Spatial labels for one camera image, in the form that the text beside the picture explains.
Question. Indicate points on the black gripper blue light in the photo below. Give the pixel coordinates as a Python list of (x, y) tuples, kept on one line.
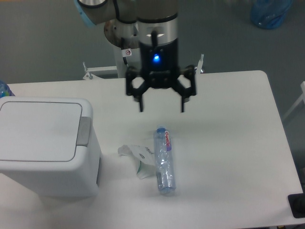
[(160, 70)]

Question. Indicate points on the white push-lid trash can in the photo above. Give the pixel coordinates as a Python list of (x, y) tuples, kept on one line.
[(49, 145)]

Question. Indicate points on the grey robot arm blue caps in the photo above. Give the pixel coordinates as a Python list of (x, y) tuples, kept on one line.
[(95, 12)]

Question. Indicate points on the crushed clear plastic water bottle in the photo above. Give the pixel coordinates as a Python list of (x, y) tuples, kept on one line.
[(163, 154)]

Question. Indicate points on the crumpled white paper wrapper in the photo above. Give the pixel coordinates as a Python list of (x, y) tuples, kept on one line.
[(142, 157)]

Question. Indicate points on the blue water jug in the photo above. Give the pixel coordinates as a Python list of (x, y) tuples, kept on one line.
[(269, 14)]

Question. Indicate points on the blue bottle at left edge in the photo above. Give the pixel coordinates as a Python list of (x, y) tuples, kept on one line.
[(5, 90)]

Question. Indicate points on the black device at right edge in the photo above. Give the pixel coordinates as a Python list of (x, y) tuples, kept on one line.
[(297, 205)]

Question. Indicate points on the white frame at right edge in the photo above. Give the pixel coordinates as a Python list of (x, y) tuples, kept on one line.
[(296, 107)]

